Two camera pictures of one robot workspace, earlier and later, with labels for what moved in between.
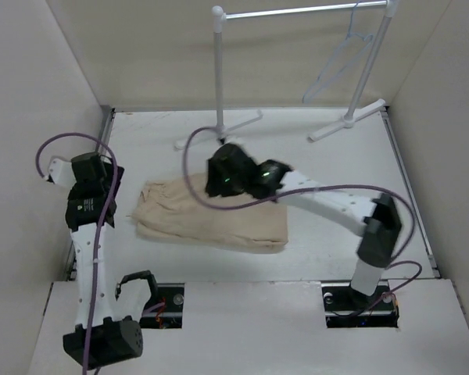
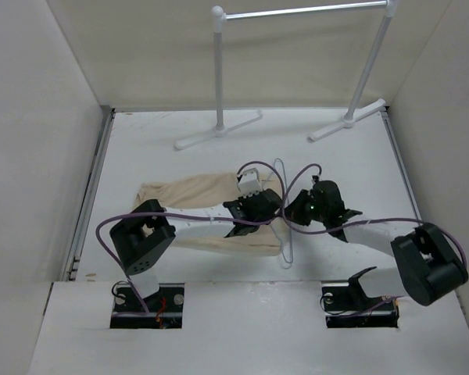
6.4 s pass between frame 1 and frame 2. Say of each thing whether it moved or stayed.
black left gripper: moved
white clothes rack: stayed
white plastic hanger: moved
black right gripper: moved
